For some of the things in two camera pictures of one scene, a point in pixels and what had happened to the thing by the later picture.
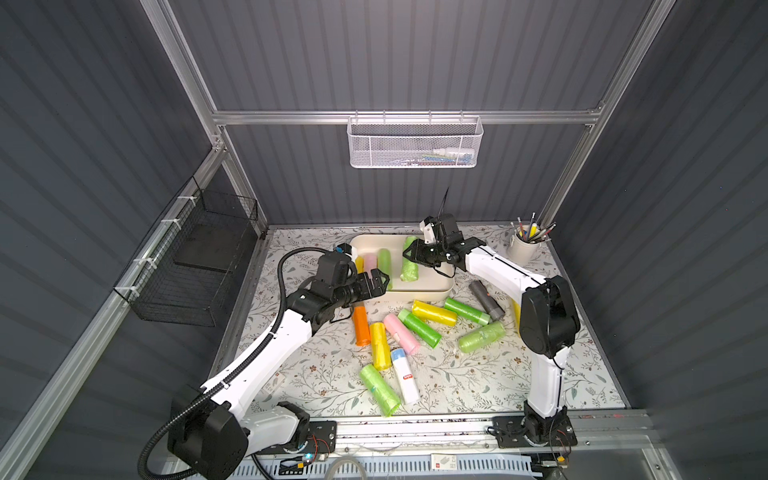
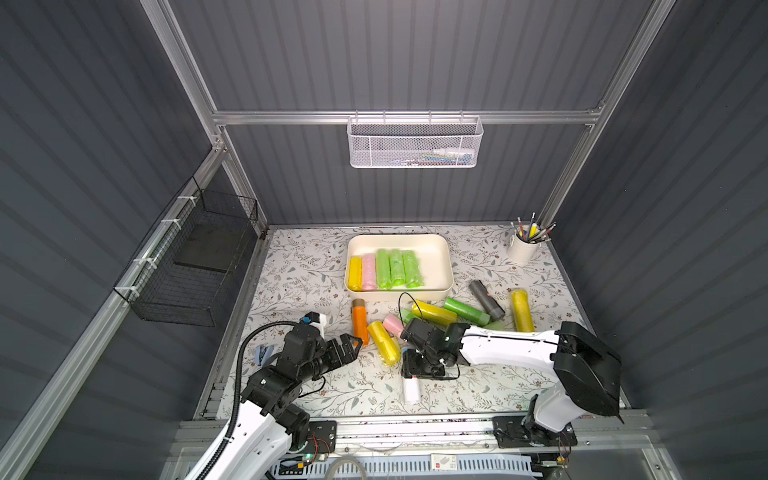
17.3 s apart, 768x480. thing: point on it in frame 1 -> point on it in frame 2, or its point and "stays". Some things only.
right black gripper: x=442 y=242 -> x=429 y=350
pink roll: x=370 y=261 stays
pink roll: x=401 y=334 stays
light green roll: x=384 y=265 stays
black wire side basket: x=183 y=272 stays
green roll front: x=384 y=398 -> x=412 y=271
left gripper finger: x=379 y=282 -> x=350 y=346
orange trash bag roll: x=361 y=324 stays
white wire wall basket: x=414 y=142 stays
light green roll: x=410 y=268 -> x=397 y=268
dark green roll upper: x=466 y=311 stays
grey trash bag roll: x=490 y=307 stays
